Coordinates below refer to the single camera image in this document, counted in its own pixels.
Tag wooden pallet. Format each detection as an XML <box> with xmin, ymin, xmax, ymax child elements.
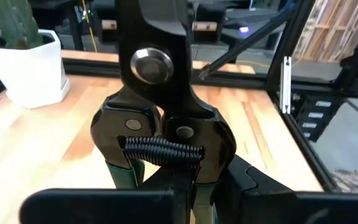
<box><xmin>292</xmin><ymin>0</ymin><xmax>358</xmax><ymax>63</ymax></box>

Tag black table edge frame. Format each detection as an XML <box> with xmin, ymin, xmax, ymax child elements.
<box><xmin>0</xmin><ymin>57</ymin><xmax>358</xmax><ymax>192</ymax></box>

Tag white hexagonal plant pot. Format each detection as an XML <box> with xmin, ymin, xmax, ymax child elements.
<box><xmin>0</xmin><ymin>29</ymin><xmax>71</xmax><ymax>110</ymax></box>

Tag green cactus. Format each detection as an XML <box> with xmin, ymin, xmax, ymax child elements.
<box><xmin>0</xmin><ymin>0</ymin><xmax>45</xmax><ymax>50</ymax></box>

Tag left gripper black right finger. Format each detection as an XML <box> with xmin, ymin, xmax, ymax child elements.
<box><xmin>217</xmin><ymin>154</ymin><xmax>295</xmax><ymax>224</ymax></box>

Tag green-handled black pruning shears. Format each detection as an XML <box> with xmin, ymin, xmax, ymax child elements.
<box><xmin>90</xmin><ymin>0</ymin><xmax>237</xmax><ymax>224</ymax></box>

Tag black vertical frame post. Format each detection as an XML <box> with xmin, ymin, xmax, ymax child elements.
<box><xmin>265</xmin><ymin>0</ymin><xmax>316</xmax><ymax>91</ymax></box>

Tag wooden-topped black workstation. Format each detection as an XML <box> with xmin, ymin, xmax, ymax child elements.
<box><xmin>90</xmin><ymin>0</ymin><xmax>119</xmax><ymax>44</ymax></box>
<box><xmin>191</xmin><ymin>2</ymin><xmax>229</xmax><ymax>44</ymax></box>

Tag yellow cable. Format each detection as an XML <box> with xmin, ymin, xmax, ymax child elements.
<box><xmin>81</xmin><ymin>0</ymin><xmax>98</xmax><ymax>53</ymax></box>

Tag white metal bracket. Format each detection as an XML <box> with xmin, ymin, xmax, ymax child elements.
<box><xmin>280</xmin><ymin>55</ymin><xmax>293</xmax><ymax>114</ymax></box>

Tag black diagonal frame strut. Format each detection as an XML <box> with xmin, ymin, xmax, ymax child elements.
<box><xmin>198</xmin><ymin>6</ymin><xmax>295</xmax><ymax>81</ymax></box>

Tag black power strip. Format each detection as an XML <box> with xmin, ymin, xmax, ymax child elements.
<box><xmin>295</xmin><ymin>95</ymin><xmax>346</xmax><ymax>142</ymax></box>

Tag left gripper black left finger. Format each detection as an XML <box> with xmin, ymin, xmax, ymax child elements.
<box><xmin>143</xmin><ymin>169</ymin><xmax>194</xmax><ymax>224</ymax></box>

